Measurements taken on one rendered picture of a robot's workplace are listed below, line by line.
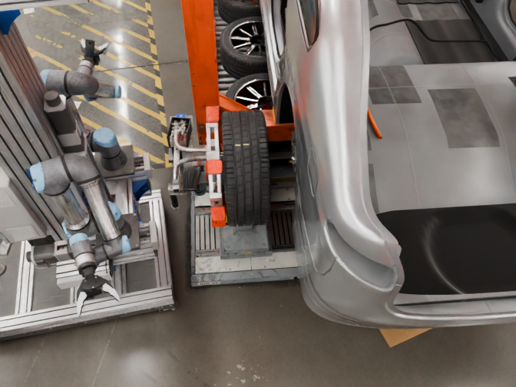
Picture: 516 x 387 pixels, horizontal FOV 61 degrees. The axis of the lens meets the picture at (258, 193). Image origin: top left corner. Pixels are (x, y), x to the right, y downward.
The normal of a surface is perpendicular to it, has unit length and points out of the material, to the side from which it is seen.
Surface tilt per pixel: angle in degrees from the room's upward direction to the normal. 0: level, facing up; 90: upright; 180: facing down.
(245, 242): 0
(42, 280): 0
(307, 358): 0
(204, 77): 90
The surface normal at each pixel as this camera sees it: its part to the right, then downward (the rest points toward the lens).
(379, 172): 0.06, -0.22
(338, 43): -0.56, -0.29
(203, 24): 0.09, 0.82
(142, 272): 0.03, -0.57
